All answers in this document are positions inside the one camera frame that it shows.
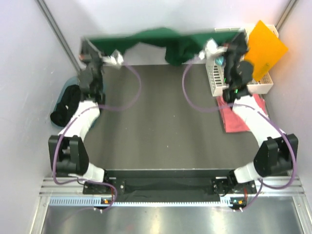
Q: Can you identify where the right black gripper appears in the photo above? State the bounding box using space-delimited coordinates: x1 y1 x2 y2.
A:
215 32 249 87

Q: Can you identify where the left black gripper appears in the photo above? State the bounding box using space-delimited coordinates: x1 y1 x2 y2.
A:
78 40 109 92

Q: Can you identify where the green t shirt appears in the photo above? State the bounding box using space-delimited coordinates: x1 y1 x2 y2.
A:
88 27 239 66

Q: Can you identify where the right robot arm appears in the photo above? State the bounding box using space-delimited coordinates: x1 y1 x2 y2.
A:
222 32 298 193

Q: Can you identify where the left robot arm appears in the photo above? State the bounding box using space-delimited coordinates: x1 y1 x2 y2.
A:
48 39 111 194

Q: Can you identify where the blue plastic basket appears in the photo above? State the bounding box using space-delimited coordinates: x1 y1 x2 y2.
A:
51 75 81 130

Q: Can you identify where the white perforated file organizer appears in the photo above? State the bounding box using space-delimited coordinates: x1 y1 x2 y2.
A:
206 24 273 97

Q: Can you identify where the orange plastic folder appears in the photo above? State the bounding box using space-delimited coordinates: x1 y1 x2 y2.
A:
244 20 288 81

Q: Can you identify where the black t shirt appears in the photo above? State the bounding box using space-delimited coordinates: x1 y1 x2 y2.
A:
50 84 83 127

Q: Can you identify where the pink folded t shirt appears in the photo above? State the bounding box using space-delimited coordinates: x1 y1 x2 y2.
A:
219 94 267 133

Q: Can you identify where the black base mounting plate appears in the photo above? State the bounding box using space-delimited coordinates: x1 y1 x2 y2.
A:
82 169 258 203

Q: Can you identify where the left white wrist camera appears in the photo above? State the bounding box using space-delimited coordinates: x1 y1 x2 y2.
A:
102 50 124 67

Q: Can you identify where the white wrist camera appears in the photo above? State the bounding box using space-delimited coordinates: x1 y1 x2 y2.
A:
102 50 124 67
198 38 228 60

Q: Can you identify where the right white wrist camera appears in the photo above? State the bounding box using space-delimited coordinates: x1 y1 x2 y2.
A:
198 38 228 60

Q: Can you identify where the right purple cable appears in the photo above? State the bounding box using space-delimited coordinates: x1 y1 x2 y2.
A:
182 56 297 212

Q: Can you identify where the grey slotted cable duct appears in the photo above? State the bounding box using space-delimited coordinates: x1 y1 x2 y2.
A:
49 196 243 207

